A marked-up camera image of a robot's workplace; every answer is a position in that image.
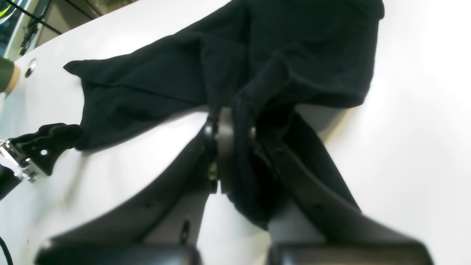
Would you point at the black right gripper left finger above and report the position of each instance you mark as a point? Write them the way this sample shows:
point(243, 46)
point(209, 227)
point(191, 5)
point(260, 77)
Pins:
point(160, 225)

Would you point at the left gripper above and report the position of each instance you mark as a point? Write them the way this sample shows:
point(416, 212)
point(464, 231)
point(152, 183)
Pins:
point(31, 157)

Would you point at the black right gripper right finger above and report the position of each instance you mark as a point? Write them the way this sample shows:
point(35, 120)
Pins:
point(300, 197)

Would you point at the black printed T-shirt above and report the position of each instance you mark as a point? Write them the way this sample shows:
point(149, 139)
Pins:
point(259, 57)

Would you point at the right metal table grommet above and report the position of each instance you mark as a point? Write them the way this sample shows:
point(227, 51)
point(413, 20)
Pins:
point(31, 67)

